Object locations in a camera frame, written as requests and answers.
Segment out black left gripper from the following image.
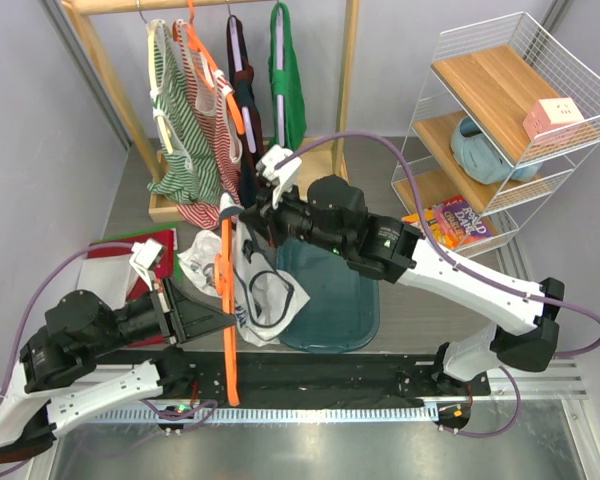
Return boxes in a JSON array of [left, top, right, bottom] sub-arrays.
[[89, 274, 240, 356]]

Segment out green folder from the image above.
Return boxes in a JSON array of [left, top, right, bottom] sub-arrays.
[[99, 223, 179, 279]]

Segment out dark maroon tank top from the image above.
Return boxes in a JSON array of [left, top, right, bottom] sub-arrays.
[[226, 14, 265, 208]]

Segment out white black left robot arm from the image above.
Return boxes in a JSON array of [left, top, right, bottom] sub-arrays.
[[0, 279, 233, 464]]

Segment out colourful Roald Dahl book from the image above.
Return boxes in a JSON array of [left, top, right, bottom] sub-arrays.
[[424, 195, 499, 250]]

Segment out light blue cap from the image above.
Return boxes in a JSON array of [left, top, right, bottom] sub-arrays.
[[450, 116, 541, 185]]

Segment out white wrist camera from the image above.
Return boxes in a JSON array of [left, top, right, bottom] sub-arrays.
[[256, 144, 302, 210], [129, 239, 166, 293]]

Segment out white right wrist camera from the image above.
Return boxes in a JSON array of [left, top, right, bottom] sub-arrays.
[[256, 144, 302, 210]]

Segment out lilac hanger in green top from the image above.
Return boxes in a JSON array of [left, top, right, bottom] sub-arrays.
[[272, 3, 285, 146]]

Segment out white navy-trimmed tank top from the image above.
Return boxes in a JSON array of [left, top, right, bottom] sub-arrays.
[[178, 221, 310, 347]]

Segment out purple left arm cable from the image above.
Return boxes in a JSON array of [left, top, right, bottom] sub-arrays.
[[0, 242, 226, 479]]

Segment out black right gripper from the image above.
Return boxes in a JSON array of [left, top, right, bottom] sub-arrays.
[[241, 176, 350, 258]]

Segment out white slotted cable duct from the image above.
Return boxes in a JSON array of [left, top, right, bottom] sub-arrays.
[[89, 403, 439, 425]]

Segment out white paper sheets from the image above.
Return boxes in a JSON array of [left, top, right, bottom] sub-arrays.
[[77, 254, 139, 310]]

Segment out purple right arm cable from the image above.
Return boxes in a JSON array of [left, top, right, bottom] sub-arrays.
[[277, 130, 600, 442]]

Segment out red book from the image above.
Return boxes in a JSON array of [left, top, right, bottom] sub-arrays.
[[87, 229, 176, 349]]

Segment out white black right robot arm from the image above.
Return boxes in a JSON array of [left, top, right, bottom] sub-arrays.
[[240, 175, 564, 395]]

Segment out orange hanger on rack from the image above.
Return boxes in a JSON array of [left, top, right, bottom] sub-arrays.
[[185, 0, 245, 135]]

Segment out cream plastic hanger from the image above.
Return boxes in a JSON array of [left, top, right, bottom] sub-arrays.
[[146, 18, 177, 156]]

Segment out green striped tank top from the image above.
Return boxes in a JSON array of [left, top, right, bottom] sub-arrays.
[[148, 19, 221, 205]]

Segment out lilac hanger in maroon top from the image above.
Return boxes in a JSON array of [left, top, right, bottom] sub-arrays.
[[227, 14, 257, 153]]

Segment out pink cube power socket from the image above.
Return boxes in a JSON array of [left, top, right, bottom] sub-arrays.
[[522, 97, 584, 139]]

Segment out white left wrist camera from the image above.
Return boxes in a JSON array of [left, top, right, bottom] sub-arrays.
[[129, 239, 166, 293]]

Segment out teal transparent plastic bin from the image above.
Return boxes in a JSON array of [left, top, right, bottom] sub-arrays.
[[277, 239, 380, 353]]

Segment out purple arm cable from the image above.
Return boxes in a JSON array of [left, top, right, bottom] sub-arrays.
[[0, 242, 226, 479], [277, 130, 600, 442]]

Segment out white wire shelf rack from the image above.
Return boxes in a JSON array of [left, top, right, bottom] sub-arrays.
[[392, 12, 600, 257]]

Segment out red striped tank top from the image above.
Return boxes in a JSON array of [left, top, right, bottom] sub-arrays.
[[172, 19, 242, 204]]

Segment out wooden clothes rack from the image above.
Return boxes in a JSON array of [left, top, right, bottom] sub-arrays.
[[61, 1, 360, 196]]

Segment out orange plastic hanger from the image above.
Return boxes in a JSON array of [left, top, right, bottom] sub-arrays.
[[214, 206, 240, 407]]

